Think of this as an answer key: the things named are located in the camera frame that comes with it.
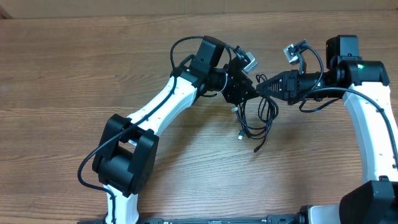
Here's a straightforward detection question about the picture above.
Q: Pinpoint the thin black USB cable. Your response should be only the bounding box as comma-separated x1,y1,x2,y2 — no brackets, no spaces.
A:
231,93,277,153

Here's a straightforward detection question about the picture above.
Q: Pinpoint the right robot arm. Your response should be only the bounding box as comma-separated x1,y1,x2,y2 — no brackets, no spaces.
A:
256,35,397,223

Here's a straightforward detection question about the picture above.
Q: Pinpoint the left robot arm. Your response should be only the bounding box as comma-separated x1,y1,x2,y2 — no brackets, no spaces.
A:
92,35,257,223

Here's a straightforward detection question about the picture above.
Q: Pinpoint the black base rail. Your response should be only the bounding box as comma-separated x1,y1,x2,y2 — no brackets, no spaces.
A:
77,214,299,224

